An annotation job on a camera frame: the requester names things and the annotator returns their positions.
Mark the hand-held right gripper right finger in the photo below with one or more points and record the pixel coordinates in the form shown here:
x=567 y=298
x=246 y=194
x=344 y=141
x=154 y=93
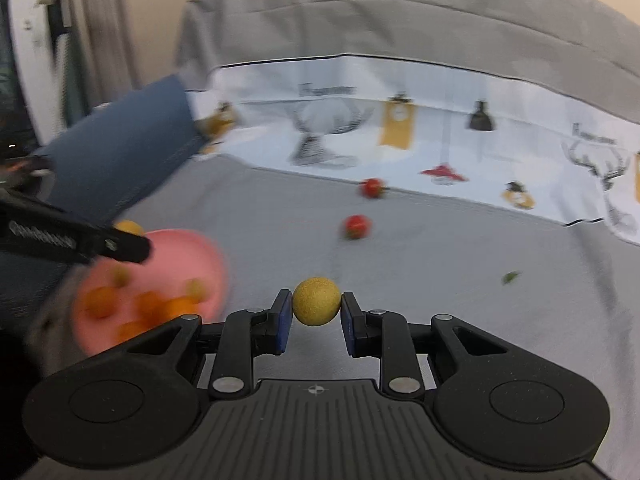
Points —
x=350 y=325

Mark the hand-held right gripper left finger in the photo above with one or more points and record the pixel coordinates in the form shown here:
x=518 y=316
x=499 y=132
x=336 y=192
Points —
x=282 y=322

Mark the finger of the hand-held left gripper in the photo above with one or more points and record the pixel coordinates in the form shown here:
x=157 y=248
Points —
x=50 y=235

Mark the pink plate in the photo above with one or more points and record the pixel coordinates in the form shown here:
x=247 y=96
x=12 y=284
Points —
x=200 y=260

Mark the red cherry tomato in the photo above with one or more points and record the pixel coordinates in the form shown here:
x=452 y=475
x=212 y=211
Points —
x=357 y=226
x=372 y=187

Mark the small green leaf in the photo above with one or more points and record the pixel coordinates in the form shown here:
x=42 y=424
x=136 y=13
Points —
x=511 y=277

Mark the white door frame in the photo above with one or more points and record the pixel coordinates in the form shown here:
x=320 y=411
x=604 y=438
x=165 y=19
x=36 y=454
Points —
x=27 y=60

